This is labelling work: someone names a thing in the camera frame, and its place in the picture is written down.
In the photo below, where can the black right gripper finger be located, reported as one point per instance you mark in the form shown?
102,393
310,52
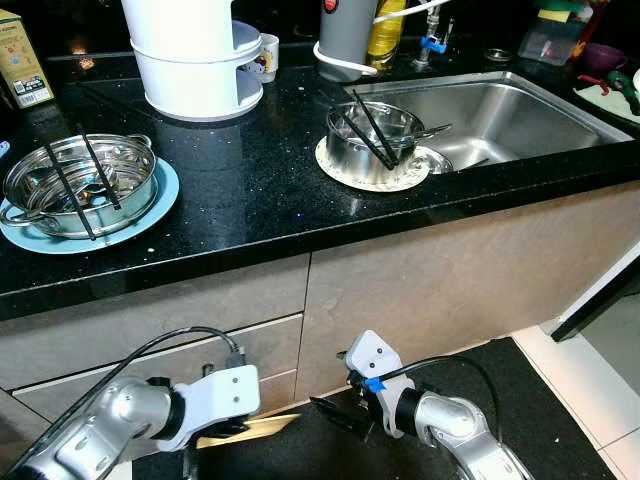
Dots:
335,410

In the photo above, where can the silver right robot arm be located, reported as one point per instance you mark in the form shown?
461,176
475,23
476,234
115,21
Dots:
450,425

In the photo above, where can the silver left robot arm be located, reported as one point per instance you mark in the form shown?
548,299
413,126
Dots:
110,420

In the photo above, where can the black floor mat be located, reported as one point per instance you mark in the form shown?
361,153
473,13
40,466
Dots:
300,455

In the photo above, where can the beige drawer front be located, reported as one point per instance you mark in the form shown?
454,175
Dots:
270,350
150,310

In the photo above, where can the light blue plate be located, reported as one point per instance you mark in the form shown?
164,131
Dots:
150,215

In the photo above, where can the floral patterned plate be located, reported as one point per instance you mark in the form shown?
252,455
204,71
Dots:
400,182

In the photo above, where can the steel bowl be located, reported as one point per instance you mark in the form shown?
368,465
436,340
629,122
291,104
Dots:
350,160

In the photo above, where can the black appliance door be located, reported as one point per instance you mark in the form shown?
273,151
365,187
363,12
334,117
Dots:
600,300

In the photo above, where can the small steel dish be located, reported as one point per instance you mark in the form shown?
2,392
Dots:
438,160

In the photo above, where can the steel spoon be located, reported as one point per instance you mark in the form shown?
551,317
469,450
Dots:
430,130

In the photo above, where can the stainless steel sink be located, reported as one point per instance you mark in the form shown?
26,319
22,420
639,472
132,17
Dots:
520,120

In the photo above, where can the white tiered storage rack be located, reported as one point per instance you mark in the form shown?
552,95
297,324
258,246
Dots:
190,80

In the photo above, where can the white cartoon mug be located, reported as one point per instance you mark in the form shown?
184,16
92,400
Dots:
268,60

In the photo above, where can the yellow liquid bottle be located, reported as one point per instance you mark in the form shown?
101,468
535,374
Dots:
388,45

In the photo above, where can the grey cylindrical water filter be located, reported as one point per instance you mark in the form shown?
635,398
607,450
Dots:
345,40

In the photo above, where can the steel faucet with blue clip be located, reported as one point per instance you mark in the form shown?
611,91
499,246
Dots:
433,45

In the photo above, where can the round metal sink strainer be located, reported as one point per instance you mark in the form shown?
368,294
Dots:
497,55

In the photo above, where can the pale green cloth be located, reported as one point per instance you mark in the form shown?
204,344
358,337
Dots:
600,100

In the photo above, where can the yellow carton box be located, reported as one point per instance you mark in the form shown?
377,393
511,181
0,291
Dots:
25,70

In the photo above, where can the clear plastic container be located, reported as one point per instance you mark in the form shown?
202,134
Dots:
550,45

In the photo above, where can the purple cup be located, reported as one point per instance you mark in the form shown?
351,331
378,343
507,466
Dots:
603,58

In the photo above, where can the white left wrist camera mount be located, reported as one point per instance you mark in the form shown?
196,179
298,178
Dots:
225,395

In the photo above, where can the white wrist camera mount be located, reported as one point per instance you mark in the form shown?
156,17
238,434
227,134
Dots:
225,395
375,355

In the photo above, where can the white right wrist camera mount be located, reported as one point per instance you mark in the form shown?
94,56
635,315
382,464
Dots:
375,355

